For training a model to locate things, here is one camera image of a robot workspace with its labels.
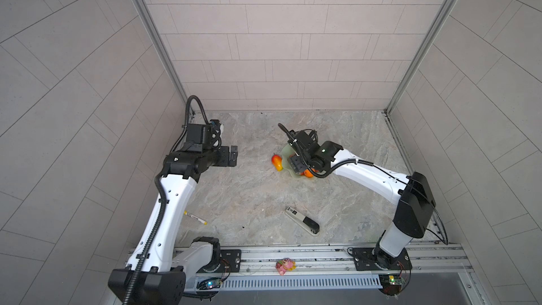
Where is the orange tangerine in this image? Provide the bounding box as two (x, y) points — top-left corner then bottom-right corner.
(303, 169), (313, 178)

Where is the red yellow mango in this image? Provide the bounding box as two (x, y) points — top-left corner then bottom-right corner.
(272, 155), (283, 172)

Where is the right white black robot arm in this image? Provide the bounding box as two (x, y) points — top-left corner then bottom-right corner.
(279, 124), (436, 271)

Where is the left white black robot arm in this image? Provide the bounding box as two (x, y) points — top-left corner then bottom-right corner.
(108, 145), (238, 304)

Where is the green scalloped fruit bowl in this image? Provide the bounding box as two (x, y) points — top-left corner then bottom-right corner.
(279, 145), (312, 179)

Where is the pink toy fruit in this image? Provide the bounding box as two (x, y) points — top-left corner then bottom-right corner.
(275, 258), (296, 275)

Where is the yellow white marker pen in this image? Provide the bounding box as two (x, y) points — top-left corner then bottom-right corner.
(184, 211), (208, 225)

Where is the white black handheld device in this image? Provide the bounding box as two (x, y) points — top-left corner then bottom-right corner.
(285, 206), (320, 236)

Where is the left green circuit board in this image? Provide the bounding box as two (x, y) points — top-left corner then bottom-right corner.
(197, 278), (223, 291)

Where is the green circuit board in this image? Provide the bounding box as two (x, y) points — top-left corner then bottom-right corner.
(197, 278), (223, 291)
(379, 275), (405, 297)

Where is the right green circuit board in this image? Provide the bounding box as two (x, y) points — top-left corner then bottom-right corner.
(379, 275), (405, 297)

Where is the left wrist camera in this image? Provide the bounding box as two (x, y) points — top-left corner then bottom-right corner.
(183, 119), (224, 153)

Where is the left black corrugated cable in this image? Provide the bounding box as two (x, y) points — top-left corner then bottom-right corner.
(121, 95), (213, 305)

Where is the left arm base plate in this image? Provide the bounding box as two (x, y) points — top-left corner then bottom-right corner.
(192, 237), (241, 273)

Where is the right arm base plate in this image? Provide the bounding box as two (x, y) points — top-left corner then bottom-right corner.
(347, 247), (412, 271)

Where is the aluminium mounting rail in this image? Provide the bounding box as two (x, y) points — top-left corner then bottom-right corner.
(169, 243), (473, 280)

